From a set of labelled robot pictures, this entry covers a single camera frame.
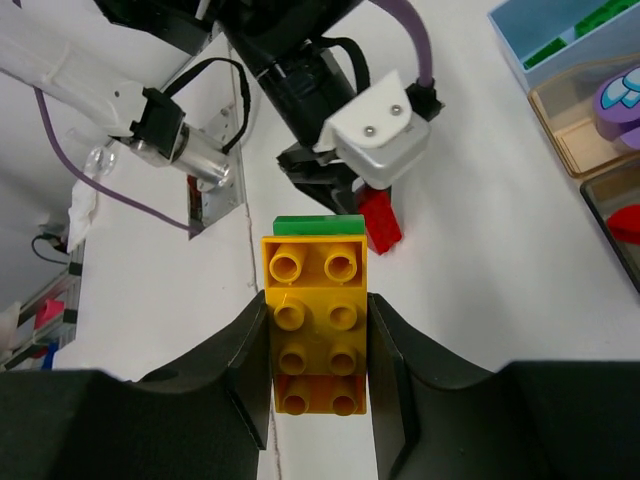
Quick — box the grey translucent container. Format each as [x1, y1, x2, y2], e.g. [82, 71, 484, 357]
[580, 160, 639, 291]

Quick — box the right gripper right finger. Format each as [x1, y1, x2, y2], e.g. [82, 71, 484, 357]
[367, 294, 639, 479]

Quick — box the plain green lego brick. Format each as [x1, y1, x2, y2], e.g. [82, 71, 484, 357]
[522, 37, 568, 70]

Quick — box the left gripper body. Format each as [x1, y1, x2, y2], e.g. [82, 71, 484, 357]
[219, 0, 371, 147]

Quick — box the red purple lego pair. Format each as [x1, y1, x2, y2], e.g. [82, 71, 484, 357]
[357, 185, 403, 255]

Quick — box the red oval lego brick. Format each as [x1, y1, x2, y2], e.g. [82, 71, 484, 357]
[607, 204, 640, 245]

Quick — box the purple lego brick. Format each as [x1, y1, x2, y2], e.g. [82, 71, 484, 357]
[593, 65, 639, 151]

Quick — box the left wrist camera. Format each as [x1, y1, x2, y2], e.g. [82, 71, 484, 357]
[313, 70, 431, 190]

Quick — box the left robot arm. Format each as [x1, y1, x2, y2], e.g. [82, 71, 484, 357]
[1, 1, 369, 214]

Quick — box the green lego brick number three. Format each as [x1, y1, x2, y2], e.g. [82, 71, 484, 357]
[574, 0, 638, 38]

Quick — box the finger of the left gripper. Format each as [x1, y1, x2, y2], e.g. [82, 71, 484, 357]
[277, 143, 359, 215]

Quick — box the green lego plate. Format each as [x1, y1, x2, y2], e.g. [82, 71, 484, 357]
[273, 215, 366, 236]

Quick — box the blue container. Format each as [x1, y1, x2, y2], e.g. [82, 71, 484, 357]
[488, 0, 639, 92]

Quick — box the tan translucent container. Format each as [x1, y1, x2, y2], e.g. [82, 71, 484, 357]
[528, 53, 639, 180]

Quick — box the yellow striped lego brick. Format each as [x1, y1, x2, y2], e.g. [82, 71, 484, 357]
[261, 234, 368, 416]

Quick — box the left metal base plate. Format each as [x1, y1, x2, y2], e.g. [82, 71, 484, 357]
[187, 44, 247, 242]

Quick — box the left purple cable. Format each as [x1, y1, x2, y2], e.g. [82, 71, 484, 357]
[34, 0, 446, 239]

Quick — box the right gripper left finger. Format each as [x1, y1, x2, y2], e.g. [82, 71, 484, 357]
[1, 294, 271, 479]

